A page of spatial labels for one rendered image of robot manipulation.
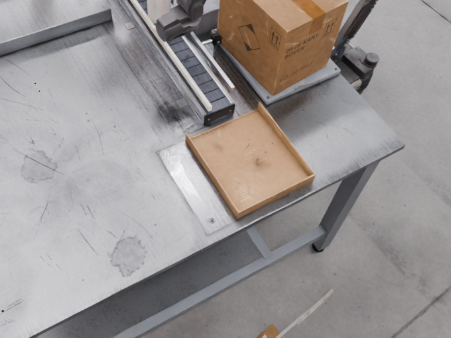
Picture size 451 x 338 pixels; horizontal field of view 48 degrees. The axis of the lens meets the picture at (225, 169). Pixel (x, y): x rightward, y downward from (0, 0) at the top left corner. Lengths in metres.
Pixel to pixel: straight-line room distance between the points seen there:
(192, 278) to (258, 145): 0.67
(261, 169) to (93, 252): 0.52
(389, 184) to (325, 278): 0.62
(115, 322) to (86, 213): 0.62
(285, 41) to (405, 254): 1.31
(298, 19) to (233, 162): 0.44
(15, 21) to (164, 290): 1.07
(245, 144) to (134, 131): 0.34
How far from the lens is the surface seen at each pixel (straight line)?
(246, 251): 2.04
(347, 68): 2.68
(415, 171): 2.72
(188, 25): 1.50
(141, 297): 1.96
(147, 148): 1.52
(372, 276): 2.37
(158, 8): 1.69
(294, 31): 1.48
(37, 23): 1.85
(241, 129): 1.57
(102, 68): 1.74
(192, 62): 1.67
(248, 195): 1.44
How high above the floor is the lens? 2.08
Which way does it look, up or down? 57 degrees down
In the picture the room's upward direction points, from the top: 8 degrees clockwise
